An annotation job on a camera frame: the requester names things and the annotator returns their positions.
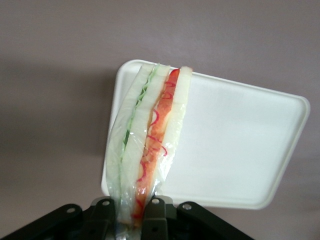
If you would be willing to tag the plastic-wrapped triangle sandwich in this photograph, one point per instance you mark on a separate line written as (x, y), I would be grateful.
(140, 125)

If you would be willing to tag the cream rectangular serving tray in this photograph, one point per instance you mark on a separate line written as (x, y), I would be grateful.
(237, 137)

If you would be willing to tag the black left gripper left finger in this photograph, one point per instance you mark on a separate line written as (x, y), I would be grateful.
(100, 220)

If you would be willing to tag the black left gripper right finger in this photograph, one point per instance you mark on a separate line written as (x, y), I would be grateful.
(160, 217)

